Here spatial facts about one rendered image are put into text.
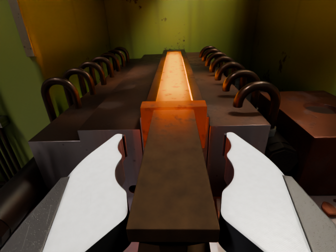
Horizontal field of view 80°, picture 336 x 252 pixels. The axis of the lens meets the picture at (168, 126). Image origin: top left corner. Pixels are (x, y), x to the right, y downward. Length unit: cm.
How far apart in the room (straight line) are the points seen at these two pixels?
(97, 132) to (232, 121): 11
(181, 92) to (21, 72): 24
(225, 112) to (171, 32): 46
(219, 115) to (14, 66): 29
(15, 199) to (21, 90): 20
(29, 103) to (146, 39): 37
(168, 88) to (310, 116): 14
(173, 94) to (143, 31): 46
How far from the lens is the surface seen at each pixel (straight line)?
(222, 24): 64
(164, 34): 62
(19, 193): 22
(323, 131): 21
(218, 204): 19
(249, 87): 18
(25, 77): 36
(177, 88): 20
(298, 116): 23
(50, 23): 38
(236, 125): 17
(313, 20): 44
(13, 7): 34
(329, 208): 23
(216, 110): 19
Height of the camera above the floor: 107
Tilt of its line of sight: 27 degrees down
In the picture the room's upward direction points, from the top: 2 degrees counter-clockwise
